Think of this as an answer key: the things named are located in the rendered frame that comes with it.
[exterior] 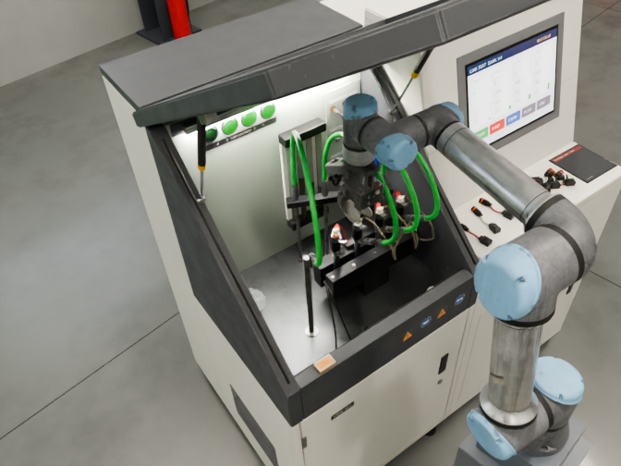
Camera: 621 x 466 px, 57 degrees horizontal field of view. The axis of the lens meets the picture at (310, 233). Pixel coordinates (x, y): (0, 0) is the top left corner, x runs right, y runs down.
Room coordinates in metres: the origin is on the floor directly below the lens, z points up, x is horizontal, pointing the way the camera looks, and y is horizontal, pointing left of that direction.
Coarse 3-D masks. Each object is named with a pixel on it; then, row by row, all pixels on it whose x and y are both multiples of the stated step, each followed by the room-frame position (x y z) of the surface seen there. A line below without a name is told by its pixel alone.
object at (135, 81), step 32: (352, 0) 1.86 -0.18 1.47; (384, 0) 1.84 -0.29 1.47; (224, 32) 1.61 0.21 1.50; (256, 32) 1.60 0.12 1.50; (288, 32) 1.58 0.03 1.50; (320, 32) 1.57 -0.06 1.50; (128, 64) 1.45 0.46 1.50; (160, 64) 1.44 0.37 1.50; (192, 64) 1.43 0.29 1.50; (224, 64) 1.42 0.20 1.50; (256, 64) 1.41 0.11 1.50; (128, 96) 1.28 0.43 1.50; (160, 96) 1.27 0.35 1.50; (128, 128) 1.36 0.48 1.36; (160, 192) 1.26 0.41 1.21; (160, 224) 1.35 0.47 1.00; (192, 320) 1.32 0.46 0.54
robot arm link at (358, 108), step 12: (348, 96) 1.09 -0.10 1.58; (360, 96) 1.08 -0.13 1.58; (372, 96) 1.08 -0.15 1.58; (348, 108) 1.05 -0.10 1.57; (360, 108) 1.04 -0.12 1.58; (372, 108) 1.04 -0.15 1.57; (348, 120) 1.04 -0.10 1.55; (360, 120) 1.03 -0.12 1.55; (348, 132) 1.04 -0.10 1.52; (348, 144) 1.04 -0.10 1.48
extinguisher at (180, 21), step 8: (168, 0) 4.75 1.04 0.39; (176, 0) 4.73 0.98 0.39; (184, 0) 4.79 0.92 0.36; (168, 8) 4.77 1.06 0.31; (176, 8) 4.73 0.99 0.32; (184, 8) 4.77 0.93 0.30; (176, 16) 4.73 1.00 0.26; (184, 16) 4.76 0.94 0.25; (176, 24) 4.74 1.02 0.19; (184, 24) 4.75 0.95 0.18; (176, 32) 4.74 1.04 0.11; (184, 32) 4.74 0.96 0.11
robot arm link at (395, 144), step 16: (368, 128) 1.00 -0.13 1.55; (384, 128) 0.99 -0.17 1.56; (400, 128) 0.99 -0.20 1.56; (416, 128) 0.99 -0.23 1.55; (368, 144) 0.98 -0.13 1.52; (384, 144) 0.95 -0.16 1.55; (400, 144) 0.93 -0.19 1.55; (416, 144) 0.95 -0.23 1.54; (384, 160) 0.93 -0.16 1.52; (400, 160) 0.93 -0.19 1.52
